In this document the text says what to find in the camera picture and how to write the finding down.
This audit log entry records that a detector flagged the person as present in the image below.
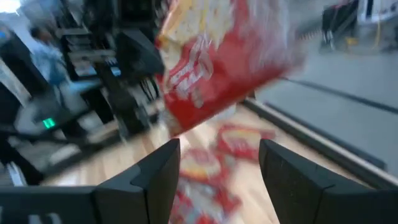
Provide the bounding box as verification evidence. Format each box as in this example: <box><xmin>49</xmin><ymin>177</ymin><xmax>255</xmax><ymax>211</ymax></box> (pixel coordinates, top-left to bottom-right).
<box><xmin>29</xmin><ymin>26</ymin><xmax>103</xmax><ymax>103</ymax></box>

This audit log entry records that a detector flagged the black equipment cart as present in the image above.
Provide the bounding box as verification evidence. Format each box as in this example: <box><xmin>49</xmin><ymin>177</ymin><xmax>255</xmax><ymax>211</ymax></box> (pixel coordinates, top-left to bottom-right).
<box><xmin>320</xmin><ymin>0</ymin><xmax>361</xmax><ymax>52</ymax></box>

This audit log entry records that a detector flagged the red popcorn bag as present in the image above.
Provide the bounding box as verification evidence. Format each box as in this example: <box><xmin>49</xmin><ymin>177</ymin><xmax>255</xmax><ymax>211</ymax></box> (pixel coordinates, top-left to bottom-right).
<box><xmin>154</xmin><ymin>0</ymin><xmax>304</xmax><ymax>138</ymax></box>
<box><xmin>169</xmin><ymin>179</ymin><xmax>242</xmax><ymax>224</ymax></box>
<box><xmin>179</xmin><ymin>147</ymin><xmax>233</xmax><ymax>187</ymax></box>
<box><xmin>216</xmin><ymin>123</ymin><xmax>277</xmax><ymax>161</ymax></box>

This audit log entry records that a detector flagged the black table edge rail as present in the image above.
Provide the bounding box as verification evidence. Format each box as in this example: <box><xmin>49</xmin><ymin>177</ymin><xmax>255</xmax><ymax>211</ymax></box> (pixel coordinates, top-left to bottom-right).
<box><xmin>242</xmin><ymin>98</ymin><xmax>398</xmax><ymax>189</ymax></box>

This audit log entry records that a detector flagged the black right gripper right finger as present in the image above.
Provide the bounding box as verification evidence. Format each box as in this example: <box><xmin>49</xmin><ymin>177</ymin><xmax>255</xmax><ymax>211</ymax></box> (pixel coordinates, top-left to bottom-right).
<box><xmin>258</xmin><ymin>139</ymin><xmax>398</xmax><ymax>224</ymax></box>

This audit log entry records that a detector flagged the yellow cable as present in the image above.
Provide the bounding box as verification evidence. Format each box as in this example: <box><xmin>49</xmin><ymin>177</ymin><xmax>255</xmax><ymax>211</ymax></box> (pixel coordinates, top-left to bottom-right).
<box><xmin>374</xmin><ymin>17</ymin><xmax>382</xmax><ymax>50</ymax></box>

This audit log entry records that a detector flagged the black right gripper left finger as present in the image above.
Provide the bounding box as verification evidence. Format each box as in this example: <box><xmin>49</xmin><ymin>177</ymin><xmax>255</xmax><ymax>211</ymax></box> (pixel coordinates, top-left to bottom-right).
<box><xmin>93</xmin><ymin>139</ymin><xmax>181</xmax><ymax>224</ymax></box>

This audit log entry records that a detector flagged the black shelf rack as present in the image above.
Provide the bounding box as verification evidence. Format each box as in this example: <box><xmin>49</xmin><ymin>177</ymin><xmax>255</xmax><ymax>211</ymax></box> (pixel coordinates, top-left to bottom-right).
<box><xmin>58</xmin><ymin>0</ymin><xmax>116</xmax><ymax>78</ymax></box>

